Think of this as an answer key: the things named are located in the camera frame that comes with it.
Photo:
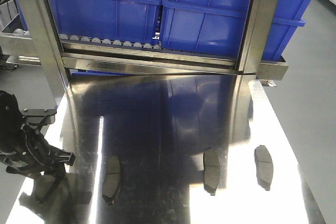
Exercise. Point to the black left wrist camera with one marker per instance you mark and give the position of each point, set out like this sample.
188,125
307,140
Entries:
39,117

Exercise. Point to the blue plastic bin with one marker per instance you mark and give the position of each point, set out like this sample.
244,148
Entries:
216,26
124,20

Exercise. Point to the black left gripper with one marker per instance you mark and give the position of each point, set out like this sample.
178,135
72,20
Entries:
21,152

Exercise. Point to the left blue plastic bin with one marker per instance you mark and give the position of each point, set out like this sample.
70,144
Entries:
124,20

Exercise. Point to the grey brake pad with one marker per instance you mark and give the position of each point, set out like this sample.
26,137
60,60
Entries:
264,167
112,180
43,187
211,171

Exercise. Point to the right blue plastic bin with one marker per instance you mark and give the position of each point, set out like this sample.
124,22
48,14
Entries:
216,26

